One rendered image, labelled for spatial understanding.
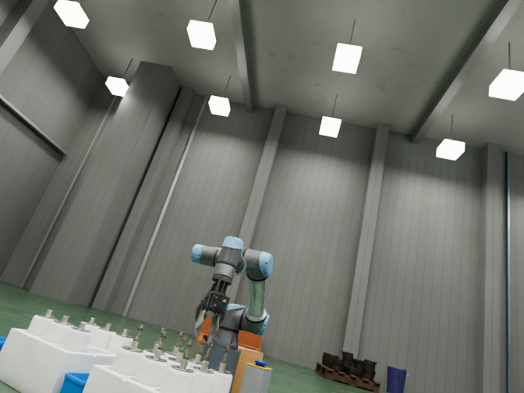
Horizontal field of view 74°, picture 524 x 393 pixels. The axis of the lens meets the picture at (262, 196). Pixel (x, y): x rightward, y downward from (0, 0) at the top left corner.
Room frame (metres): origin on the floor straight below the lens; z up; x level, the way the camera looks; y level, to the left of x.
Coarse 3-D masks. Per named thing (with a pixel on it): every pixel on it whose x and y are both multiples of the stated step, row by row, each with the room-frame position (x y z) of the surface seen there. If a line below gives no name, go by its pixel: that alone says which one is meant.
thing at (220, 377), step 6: (216, 372) 1.42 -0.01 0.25; (216, 378) 1.41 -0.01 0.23; (222, 378) 1.41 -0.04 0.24; (228, 378) 1.43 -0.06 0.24; (216, 384) 1.41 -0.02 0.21; (222, 384) 1.42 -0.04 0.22; (228, 384) 1.43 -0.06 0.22; (216, 390) 1.41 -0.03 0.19; (222, 390) 1.42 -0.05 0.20; (228, 390) 1.44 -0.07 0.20
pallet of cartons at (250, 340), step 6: (210, 318) 7.09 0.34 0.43; (204, 324) 7.10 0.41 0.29; (210, 324) 7.09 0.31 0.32; (204, 330) 7.09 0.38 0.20; (240, 330) 7.07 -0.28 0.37; (204, 336) 7.43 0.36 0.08; (240, 336) 7.07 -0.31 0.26; (246, 336) 7.06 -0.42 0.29; (252, 336) 7.06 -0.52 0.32; (258, 336) 7.05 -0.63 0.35; (240, 342) 7.07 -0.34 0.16; (246, 342) 7.06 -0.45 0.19; (252, 342) 7.06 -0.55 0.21; (258, 342) 7.05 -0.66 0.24; (258, 348) 7.05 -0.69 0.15
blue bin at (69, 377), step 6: (66, 378) 1.42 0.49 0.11; (72, 378) 1.41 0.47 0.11; (78, 378) 1.40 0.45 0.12; (84, 378) 1.51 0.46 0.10; (66, 384) 1.42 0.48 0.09; (72, 384) 1.41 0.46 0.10; (78, 384) 1.39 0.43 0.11; (84, 384) 1.39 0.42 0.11; (66, 390) 1.42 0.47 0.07; (72, 390) 1.40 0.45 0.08; (78, 390) 1.39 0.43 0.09
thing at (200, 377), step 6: (198, 372) 1.32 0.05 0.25; (198, 378) 1.31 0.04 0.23; (204, 378) 1.31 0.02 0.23; (210, 378) 1.32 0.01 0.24; (198, 384) 1.31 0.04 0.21; (204, 384) 1.32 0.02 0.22; (210, 384) 1.33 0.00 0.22; (192, 390) 1.32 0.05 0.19; (198, 390) 1.31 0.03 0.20; (204, 390) 1.32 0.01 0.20; (210, 390) 1.34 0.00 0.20
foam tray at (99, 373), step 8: (96, 368) 1.35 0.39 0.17; (104, 368) 1.35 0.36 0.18; (96, 376) 1.34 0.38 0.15; (104, 376) 1.32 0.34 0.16; (112, 376) 1.30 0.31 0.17; (120, 376) 1.29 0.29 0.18; (128, 376) 1.33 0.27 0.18; (88, 384) 1.35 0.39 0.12; (96, 384) 1.34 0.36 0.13; (104, 384) 1.32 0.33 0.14; (112, 384) 1.30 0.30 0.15; (120, 384) 1.28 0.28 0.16; (128, 384) 1.26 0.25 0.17; (136, 384) 1.25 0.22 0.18; (88, 392) 1.35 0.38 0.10; (96, 392) 1.33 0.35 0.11; (104, 392) 1.31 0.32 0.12; (112, 392) 1.29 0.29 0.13; (120, 392) 1.27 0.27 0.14; (128, 392) 1.26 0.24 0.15; (136, 392) 1.24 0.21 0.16; (144, 392) 1.22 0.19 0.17; (152, 392) 1.21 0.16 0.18; (160, 392) 1.22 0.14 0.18
